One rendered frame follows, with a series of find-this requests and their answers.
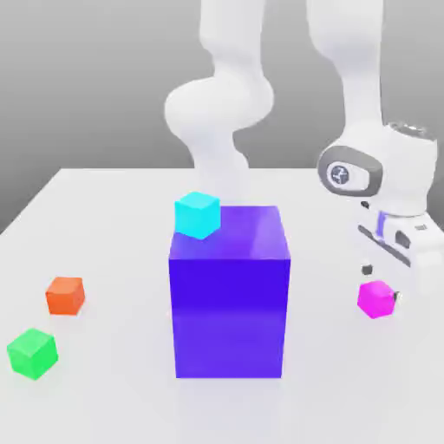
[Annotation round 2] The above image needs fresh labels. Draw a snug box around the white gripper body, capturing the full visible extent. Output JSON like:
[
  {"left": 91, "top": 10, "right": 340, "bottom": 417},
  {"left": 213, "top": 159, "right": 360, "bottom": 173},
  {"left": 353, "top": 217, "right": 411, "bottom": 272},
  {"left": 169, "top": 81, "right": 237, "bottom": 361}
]
[{"left": 356, "top": 221, "right": 444, "bottom": 291}]

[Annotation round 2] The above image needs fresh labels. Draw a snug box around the small magenta cube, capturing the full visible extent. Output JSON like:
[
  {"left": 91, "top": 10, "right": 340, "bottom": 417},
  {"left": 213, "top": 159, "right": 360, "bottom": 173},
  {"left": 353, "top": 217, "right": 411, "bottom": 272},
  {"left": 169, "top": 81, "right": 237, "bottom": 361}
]
[{"left": 356, "top": 279, "right": 397, "bottom": 321}]

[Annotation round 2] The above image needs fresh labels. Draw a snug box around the small cyan cube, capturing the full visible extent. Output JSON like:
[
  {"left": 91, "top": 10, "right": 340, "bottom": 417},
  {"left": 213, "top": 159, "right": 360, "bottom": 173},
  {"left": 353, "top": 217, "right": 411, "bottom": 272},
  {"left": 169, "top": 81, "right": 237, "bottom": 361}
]
[{"left": 173, "top": 191, "right": 222, "bottom": 241}]

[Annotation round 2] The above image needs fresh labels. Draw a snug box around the small orange cube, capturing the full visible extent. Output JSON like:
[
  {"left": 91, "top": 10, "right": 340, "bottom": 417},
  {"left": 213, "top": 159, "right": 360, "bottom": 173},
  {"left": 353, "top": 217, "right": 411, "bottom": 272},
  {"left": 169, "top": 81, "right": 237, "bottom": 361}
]
[{"left": 44, "top": 276, "right": 87, "bottom": 317}]

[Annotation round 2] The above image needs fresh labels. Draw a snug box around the small green cube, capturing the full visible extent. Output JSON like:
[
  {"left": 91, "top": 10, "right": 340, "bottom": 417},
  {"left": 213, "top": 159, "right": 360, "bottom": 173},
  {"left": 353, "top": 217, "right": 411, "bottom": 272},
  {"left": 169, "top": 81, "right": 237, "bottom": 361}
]
[{"left": 6, "top": 327, "right": 60, "bottom": 382}]

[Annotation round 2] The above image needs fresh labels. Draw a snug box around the large purple box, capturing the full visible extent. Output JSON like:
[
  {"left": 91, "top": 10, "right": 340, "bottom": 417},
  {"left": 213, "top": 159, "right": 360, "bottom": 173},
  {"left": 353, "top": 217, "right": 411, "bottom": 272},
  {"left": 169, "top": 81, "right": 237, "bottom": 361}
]
[{"left": 168, "top": 205, "right": 291, "bottom": 380}]

